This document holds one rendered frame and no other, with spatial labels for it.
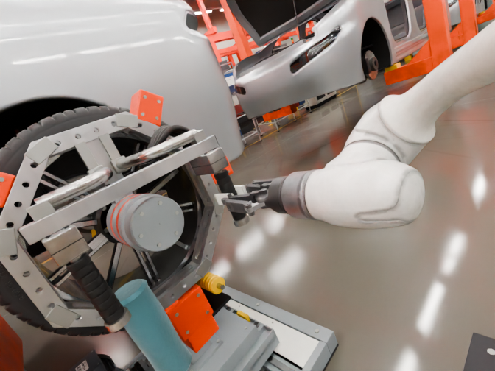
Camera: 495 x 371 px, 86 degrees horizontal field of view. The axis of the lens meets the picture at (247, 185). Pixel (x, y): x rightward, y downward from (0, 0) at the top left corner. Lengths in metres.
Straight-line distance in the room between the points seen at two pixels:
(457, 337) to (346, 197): 0.98
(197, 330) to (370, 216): 0.68
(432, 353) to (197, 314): 0.83
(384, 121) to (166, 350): 0.67
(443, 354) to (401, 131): 0.94
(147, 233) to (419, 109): 0.56
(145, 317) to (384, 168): 0.58
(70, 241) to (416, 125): 0.58
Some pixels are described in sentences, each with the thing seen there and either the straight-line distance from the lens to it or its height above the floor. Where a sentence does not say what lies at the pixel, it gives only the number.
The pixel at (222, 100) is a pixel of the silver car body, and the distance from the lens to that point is 1.60.
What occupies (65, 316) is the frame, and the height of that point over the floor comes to 0.74.
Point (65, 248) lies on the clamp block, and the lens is 0.53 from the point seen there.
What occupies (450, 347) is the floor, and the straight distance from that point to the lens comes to 1.30.
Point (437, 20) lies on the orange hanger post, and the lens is 3.87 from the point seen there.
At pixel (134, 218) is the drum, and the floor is 0.89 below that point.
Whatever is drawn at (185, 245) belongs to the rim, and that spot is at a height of 0.66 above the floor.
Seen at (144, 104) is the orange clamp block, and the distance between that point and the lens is 0.83.
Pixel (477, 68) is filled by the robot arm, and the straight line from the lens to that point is 0.40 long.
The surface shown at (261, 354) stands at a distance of 1.22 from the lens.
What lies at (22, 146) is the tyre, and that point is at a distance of 0.83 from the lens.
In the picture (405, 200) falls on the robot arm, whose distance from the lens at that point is 0.40.
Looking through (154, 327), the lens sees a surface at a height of 0.64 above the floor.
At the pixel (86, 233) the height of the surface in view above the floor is 0.77.
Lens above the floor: 1.03
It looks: 17 degrees down
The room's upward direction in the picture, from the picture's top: 23 degrees counter-clockwise
